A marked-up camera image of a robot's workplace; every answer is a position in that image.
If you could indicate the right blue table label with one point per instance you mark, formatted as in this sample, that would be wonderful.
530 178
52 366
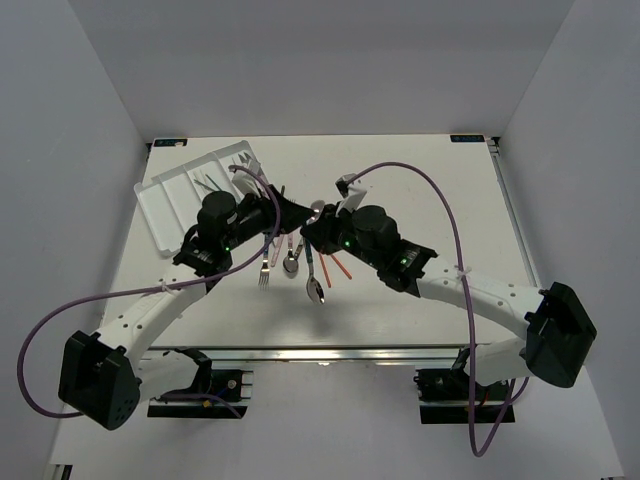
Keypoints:
466 138

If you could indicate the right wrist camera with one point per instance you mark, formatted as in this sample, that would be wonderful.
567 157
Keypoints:
352 192

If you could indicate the white divided cutlery tray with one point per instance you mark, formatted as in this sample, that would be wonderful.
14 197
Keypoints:
171 201

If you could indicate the dark handled knife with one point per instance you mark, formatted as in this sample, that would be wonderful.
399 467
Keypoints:
245 160

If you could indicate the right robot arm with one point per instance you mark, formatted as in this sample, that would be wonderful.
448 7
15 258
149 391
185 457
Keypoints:
552 332

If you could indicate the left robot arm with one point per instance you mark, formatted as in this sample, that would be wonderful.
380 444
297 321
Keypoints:
106 374

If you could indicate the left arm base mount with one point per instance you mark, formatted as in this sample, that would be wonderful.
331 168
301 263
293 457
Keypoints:
213 393

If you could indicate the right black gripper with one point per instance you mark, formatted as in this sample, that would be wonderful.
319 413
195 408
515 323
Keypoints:
322 231

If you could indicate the orange chopstick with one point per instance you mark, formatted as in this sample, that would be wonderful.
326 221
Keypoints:
341 266
325 270

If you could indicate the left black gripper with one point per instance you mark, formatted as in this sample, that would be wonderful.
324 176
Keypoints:
265 206

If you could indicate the pink handled fork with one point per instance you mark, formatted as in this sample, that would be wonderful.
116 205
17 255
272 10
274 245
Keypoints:
290 246

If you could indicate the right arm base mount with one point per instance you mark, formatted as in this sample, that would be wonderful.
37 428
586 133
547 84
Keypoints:
443 400

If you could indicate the aluminium table frame rail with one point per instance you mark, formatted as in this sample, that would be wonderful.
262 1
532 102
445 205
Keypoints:
412 354

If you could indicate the left blue table label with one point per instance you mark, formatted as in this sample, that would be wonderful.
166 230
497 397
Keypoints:
169 143

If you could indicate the green handled spoon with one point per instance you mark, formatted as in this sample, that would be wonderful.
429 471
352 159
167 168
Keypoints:
313 287

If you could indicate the green handled fork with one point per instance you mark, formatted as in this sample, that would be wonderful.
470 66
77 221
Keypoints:
264 275

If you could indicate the pink handled spoon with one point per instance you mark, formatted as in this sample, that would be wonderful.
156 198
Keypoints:
277 249

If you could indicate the teal chopstick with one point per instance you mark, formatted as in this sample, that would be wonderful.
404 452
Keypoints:
201 184
214 184

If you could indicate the blue table label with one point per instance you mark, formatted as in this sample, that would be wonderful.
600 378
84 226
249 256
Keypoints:
466 138
169 143

